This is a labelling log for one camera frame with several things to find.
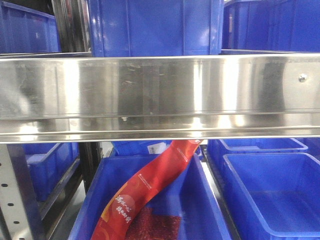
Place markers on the blue bin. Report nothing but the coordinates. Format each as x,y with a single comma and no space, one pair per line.
272,25
145,28
217,148
273,196
47,163
188,197
26,30
139,147

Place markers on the perforated metal shelf upright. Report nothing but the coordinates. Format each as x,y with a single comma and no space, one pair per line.
18,202

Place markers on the red printed snack bag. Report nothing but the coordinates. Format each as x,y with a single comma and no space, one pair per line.
142,187

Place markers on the stainless steel right shelf rail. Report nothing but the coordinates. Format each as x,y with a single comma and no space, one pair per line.
74,97

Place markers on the rail screw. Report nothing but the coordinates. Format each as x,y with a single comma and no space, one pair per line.
302,77

